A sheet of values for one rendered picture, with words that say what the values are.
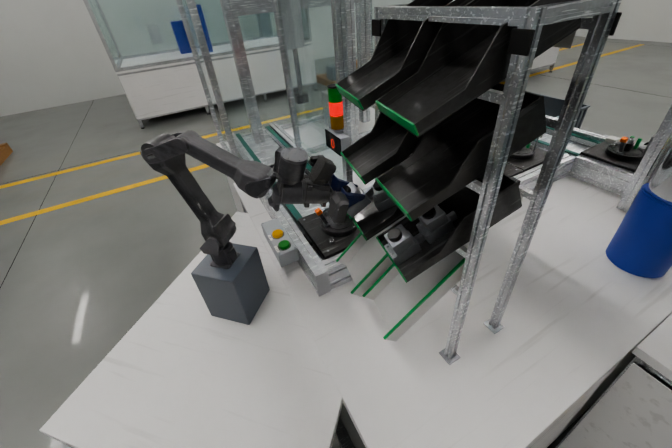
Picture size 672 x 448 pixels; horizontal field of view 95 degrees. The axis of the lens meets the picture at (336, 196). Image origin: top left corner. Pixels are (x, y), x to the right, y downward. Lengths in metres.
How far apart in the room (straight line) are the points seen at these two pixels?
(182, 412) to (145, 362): 0.21
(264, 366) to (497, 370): 0.61
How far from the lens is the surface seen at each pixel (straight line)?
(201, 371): 1.04
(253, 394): 0.96
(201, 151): 0.74
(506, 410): 0.95
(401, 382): 0.93
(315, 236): 1.11
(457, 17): 0.57
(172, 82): 5.95
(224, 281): 0.93
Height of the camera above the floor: 1.70
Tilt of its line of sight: 34 degrees down
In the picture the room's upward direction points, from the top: 5 degrees counter-clockwise
